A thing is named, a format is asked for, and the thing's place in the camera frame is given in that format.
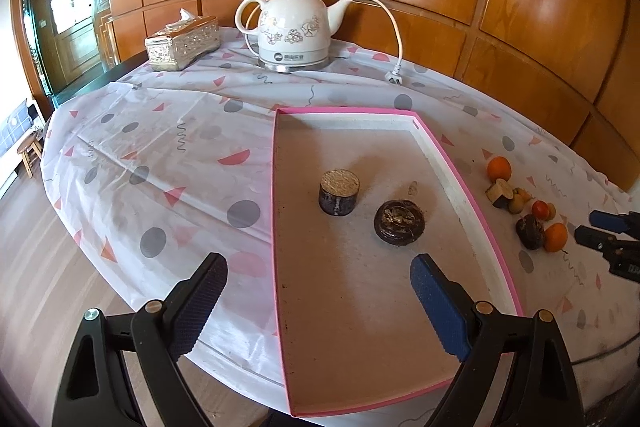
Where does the dark water chestnut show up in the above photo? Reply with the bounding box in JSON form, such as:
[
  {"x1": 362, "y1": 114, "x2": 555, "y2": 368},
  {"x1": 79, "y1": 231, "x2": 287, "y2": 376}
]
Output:
[
  {"x1": 374, "y1": 199, "x2": 426, "y2": 248},
  {"x1": 516, "y1": 214, "x2": 546, "y2": 251}
]

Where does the pink shallow cardboard box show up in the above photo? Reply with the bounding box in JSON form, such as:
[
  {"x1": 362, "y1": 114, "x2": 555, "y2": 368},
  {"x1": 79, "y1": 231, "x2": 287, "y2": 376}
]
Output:
[{"x1": 272, "y1": 107, "x2": 525, "y2": 418}]

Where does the silver kettle base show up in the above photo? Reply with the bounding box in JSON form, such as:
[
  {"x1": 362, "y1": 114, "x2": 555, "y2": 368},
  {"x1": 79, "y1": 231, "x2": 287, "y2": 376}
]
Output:
[{"x1": 257, "y1": 54, "x2": 333, "y2": 74}]

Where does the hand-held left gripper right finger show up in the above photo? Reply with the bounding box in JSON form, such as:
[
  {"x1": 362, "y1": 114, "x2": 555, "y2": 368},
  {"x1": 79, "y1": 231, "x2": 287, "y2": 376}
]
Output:
[{"x1": 410, "y1": 253, "x2": 586, "y2": 427}]

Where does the orange mandarin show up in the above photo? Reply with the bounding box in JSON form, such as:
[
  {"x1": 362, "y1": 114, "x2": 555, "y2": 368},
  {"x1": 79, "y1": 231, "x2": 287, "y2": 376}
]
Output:
[
  {"x1": 487, "y1": 156, "x2": 513, "y2": 182},
  {"x1": 543, "y1": 223, "x2": 570, "y2": 254}
]

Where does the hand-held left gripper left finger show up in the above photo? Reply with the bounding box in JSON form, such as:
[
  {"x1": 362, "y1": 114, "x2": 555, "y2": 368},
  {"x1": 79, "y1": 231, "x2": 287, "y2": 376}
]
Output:
[{"x1": 52, "y1": 252, "x2": 229, "y2": 427}]

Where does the white power cord with plug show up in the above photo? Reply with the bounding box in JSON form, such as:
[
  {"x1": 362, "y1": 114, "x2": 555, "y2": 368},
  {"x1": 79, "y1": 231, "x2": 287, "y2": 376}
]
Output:
[{"x1": 320, "y1": 0, "x2": 405, "y2": 85}]

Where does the white floral ceramic kettle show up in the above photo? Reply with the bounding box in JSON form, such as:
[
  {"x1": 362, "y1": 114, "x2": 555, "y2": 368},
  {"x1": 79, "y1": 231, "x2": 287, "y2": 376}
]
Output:
[{"x1": 235, "y1": 0, "x2": 353, "y2": 65}]

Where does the ornate cream tissue box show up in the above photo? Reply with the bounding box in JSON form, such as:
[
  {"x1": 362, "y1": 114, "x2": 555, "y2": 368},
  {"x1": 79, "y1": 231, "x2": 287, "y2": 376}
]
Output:
[{"x1": 144, "y1": 8, "x2": 221, "y2": 72}]

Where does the dark sugarcane piece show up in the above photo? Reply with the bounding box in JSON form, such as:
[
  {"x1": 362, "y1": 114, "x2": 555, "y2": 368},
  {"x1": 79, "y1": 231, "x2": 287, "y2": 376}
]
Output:
[
  {"x1": 318, "y1": 169, "x2": 362, "y2": 218},
  {"x1": 486, "y1": 179, "x2": 515, "y2": 209}
]

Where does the wooden glass door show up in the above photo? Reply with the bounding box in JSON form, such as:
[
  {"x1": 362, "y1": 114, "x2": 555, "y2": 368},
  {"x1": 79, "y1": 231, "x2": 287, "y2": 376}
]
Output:
[{"x1": 22, "y1": 0, "x2": 108, "y2": 92}]

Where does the small wooden stool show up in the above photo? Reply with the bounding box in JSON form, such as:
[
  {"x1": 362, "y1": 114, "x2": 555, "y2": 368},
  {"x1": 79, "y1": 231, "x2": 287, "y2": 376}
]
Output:
[{"x1": 16, "y1": 132, "x2": 45, "y2": 179}]

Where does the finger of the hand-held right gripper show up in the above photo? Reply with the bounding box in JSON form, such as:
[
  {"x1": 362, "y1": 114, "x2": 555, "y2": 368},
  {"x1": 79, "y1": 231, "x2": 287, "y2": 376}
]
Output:
[
  {"x1": 588, "y1": 209, "x2": 640, "y2": 234},
  {"x1": 574, "y1": 227, "x2": 640, "y2": 254}
]

